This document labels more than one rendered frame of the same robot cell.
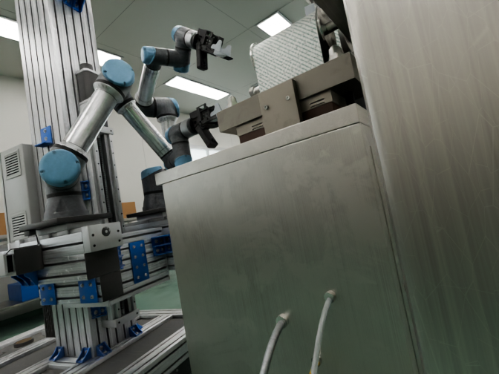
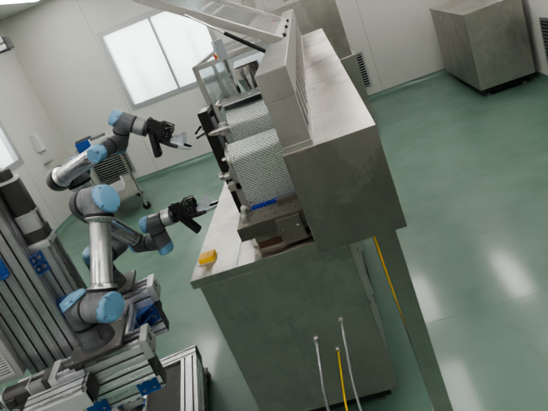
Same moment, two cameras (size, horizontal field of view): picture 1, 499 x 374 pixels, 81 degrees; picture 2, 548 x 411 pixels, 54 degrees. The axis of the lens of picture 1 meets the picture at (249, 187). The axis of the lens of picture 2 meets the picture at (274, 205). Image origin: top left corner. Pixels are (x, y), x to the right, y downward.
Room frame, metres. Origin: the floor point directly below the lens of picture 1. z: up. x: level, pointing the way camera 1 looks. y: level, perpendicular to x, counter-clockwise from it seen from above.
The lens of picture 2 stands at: (-1.07, 0.78, 1.82)
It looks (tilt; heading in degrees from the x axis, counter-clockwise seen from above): 20 degrees down; 334
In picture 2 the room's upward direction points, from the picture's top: 22 degrees counter-clockwise
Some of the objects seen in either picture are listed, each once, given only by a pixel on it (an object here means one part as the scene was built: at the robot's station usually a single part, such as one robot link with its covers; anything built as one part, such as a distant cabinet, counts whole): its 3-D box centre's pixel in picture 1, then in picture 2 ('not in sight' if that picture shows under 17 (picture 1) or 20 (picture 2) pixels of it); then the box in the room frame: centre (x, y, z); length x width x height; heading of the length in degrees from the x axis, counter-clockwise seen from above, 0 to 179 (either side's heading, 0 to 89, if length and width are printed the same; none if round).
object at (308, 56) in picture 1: (290, 81); (268, 182); (0.91, -0.19, 1.11); 0.23 x 0.01 x 0.18; 54
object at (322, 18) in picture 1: (327, 28); not in sight; (0.89, -0.33, 1.25); 0.15 x 0.01 x 0.15; 144
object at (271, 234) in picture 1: (380, 237); (302, 226); (1.77, -0.72, 0.43); 2.52 x 0.64 x 0.86; 144
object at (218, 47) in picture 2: (310, 18); (218, 50); (1.46, -0.47, 1.66); 0.07 x 0.07 x 0.10; 73
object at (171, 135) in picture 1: (178, 133); (152, 223); (1.24, 0.26, 1.11); 0.11 x 0.08 x 0.09; 54
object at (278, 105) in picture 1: (279, 107); (291, 228); (0.71, -0.11, 0.96); 0.10 x 0.03 x 0.11; 54
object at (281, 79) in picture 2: not in sight; (289, 44); (1.34, -0.81, 1.55); 3.08 x 0.08 x 0.23; 144
